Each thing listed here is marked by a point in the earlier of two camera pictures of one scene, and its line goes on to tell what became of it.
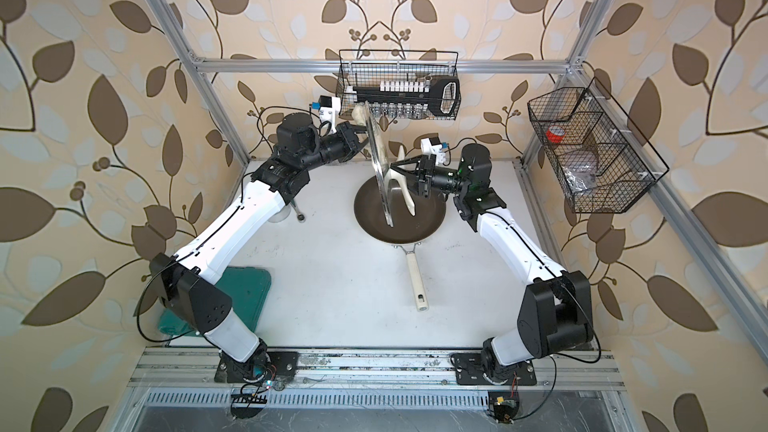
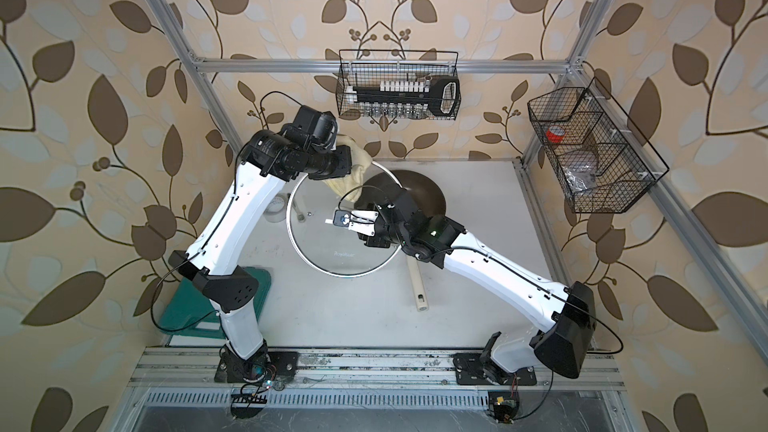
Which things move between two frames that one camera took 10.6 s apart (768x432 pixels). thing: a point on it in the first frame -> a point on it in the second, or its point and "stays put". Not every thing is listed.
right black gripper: x=424 y=176 -> x=377 y=240
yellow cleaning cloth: x=360 y=113 -> x=350 y=186
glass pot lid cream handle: x=381 y=161 -> x=333 y=250
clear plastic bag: x=580 y=177 stays put
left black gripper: x=347 y=143 -> x=344 y=162
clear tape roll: x=280 y=216 stays put
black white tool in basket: x=441 y=94 stays put
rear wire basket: x=400 y=84 stays put
